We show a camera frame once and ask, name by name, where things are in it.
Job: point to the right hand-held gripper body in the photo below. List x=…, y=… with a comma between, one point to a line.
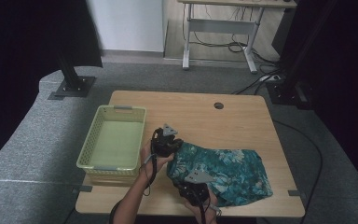
x=195, y=193

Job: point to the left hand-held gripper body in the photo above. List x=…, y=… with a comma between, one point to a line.
x=164, y=144

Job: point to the teal floral shirt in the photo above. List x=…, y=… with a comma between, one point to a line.
x=230, y=168

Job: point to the green plastic basket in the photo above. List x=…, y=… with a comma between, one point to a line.
x=115, y=143

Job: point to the person's left hand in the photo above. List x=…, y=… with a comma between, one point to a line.
x=160, y=163

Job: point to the person's right hand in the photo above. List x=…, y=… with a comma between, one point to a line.
x=211, y=214

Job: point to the white power strip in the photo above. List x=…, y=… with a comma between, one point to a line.
x=270, y=77

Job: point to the white-framed wooden desk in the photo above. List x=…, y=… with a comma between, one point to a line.
x=220, y=26

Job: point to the black curtain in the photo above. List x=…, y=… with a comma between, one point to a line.
x=348, y=77
x=18, y=46

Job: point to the grey table bracket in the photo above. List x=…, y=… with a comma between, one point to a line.
x=85, y=188
x=294, y=193

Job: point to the black metal stand with base plate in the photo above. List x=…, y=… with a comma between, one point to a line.
x=73, y=85
x=282, y=93

